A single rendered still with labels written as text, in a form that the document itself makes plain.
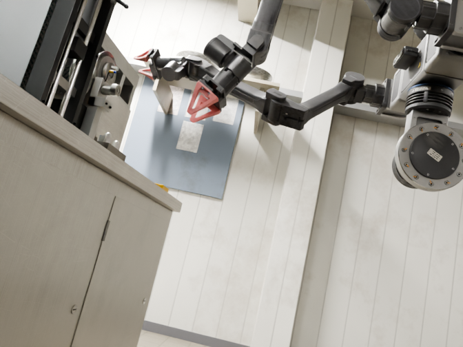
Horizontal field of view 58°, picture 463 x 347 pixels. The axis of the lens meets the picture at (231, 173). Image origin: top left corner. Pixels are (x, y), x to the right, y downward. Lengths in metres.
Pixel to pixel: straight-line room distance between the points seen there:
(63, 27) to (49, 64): 0.10
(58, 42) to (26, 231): 0.47
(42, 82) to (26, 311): 0.51
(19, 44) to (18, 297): 0.67
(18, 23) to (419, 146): 1.15
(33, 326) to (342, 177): 3.47
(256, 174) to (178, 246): 1.02
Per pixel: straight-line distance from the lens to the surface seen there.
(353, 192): 4.13
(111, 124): 2.32
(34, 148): 0.85
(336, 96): 1.55
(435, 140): 1.32
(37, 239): 0.91
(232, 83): 1.08
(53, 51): 1.10
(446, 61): 1.32
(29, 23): 1.30
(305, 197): 3.78
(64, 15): 1.14
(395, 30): 1.23
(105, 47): 2.21
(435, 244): 4.31
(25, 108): 0.77
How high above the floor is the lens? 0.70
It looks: 13 degrees up
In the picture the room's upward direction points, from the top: 13 degrees clockwise
